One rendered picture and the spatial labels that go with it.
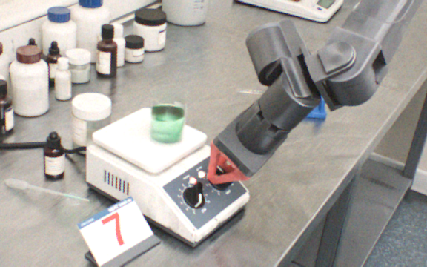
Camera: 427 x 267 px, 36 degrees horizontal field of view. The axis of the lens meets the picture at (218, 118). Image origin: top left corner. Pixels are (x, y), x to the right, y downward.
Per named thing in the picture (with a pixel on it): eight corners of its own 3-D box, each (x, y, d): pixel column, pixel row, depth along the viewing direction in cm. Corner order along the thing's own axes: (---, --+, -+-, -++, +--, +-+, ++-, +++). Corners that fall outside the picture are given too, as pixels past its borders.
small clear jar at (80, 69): (91, 74, 125) (92, 49, 122) (89, 85, 121) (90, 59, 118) (67, 73, 124) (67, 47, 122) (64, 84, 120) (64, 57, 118)
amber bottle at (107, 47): (108, 67, 128) (110, 20, 124) (121, 74, 126) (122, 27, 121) (92, 71, 126) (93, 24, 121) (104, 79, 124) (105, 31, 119)
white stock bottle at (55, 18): (73, 75, 124) (73, 18, 118) (39, 72, 123) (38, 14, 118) (78, 61, 129) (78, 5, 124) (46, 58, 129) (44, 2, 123)
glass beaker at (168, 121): (150, 127, 94) (154, 77, 90) (187, 133, 94) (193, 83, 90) (141, 149, 89) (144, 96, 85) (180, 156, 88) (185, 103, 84)
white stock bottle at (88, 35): (73, 64, 128) (73, 0, 122) (70, 48, 134) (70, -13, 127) (110, 63, 130) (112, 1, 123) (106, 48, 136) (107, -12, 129)
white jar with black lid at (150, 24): (133, 51, 136) (134, 18, 133) (132, 38, 142) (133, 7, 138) (165, 53, 137) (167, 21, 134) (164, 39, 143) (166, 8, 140)
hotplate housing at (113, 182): (249, 207, 94) (256, 160, 90) (193, 251, 85) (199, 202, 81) (133, 147, 104) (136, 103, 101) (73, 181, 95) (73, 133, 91)
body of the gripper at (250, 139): (208, 144, 81) (239, 110, 76) (247, 110, 89) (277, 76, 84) (246, 181, 81) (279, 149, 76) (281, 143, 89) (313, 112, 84)
